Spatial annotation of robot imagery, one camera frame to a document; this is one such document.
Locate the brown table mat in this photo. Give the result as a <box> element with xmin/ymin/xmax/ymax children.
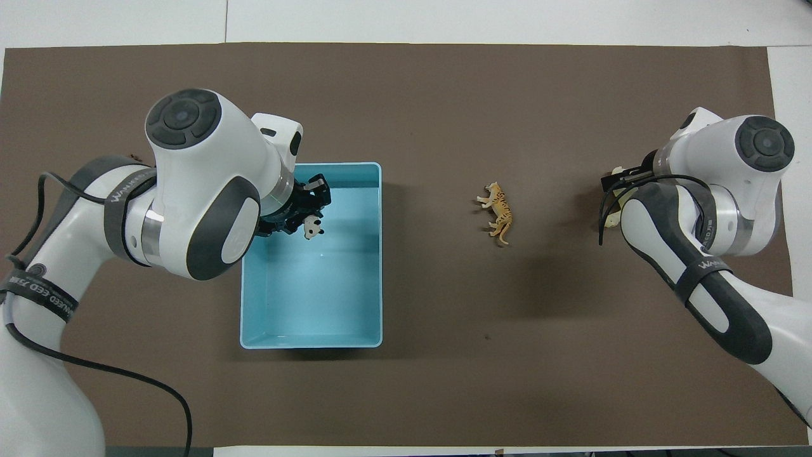
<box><xmin>0</xmin><ymin>43</ymin><xmax>809</xmax><ymax>448</ymax></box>

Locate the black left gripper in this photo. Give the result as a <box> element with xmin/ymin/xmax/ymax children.
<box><xmin>257</xmin><ymin>175</ymin><xmax>332</xmax><ymax>237</ymax></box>

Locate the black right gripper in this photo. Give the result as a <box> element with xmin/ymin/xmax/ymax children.
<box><xmin>601</xmin><ymin>166</ymin><xmax>657</xmax><ymax>190</ymax></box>

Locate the orange striped tiger toy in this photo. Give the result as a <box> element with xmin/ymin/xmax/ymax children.
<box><xmin>477</xmin><ymin>182</ymin><xmax>513</xmax><ymax>246</ymax></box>

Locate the light blue storage box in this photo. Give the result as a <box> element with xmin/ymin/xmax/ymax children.
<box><xmin>240</xmin><ymin>162</ymin><xmax>383</xmax><ymax>350</ymax></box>

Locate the cream camel toy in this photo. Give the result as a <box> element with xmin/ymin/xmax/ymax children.
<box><xmin>603</xmin><ymin>166</ymin><xmax>635</xmax><ymax>229</ymax></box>

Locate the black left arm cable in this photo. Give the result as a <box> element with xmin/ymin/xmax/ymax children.
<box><xmin>0</xmin><ymin>171</ymin><xmax>193</xmax><ymax>457</ymax></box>

